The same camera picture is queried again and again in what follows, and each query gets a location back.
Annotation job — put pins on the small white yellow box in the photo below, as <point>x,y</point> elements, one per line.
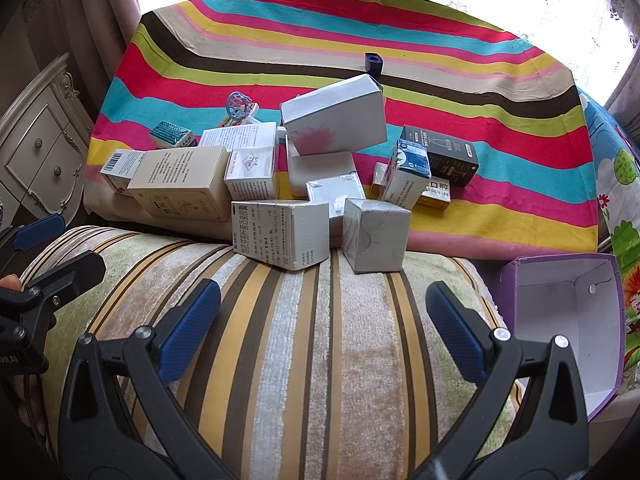
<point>382,177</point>

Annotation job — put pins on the blue lattice toy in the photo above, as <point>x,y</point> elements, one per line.
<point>239,106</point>

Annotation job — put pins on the white barcode box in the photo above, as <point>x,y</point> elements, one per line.
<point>119,167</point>

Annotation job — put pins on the white ornate nightstand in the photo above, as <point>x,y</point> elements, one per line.
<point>45,145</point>

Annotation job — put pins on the white box with black text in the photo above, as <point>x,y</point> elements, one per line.
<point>235,136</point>

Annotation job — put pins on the crumpled white box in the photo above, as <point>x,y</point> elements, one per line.
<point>332,195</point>

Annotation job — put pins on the gold box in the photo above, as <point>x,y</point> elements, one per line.
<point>435,195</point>

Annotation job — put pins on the purple cardboard box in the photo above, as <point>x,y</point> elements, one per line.
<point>555,330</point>

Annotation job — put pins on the blue and white box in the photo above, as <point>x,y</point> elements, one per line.
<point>407,170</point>

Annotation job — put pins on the person's left hand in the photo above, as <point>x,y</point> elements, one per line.
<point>7,282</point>

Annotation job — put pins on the small dark blue object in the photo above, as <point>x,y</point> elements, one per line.
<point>373,62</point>

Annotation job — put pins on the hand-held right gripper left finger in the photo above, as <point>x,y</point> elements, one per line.
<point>192,330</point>

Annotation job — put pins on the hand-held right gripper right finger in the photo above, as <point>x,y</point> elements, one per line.
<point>455,332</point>

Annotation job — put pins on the white box with blue logo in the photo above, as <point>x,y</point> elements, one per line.
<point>277,232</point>

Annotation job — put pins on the brown curtain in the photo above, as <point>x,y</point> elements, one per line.
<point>95,0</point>

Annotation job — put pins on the multicolour striped blanket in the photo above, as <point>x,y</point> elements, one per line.
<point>450,110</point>

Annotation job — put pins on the tall cream box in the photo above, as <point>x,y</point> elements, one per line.
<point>175,180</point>

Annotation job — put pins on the cartoon printed bedsheet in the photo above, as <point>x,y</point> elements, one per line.
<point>620,170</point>

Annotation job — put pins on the grey curtain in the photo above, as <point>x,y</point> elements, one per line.
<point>625,80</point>

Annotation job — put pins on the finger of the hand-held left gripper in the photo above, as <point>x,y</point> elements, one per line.
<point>65,272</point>
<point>37,232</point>

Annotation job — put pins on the white box with red logo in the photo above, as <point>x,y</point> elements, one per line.
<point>250,170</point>

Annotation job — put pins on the teal green box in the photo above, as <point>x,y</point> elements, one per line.
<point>170,135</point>

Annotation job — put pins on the grey white cube box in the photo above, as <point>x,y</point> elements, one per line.
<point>375,232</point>

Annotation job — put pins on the large white box pink print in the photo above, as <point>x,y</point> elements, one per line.
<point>335,110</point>

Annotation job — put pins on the striped plush cushion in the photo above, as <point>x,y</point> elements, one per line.
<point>310,360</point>

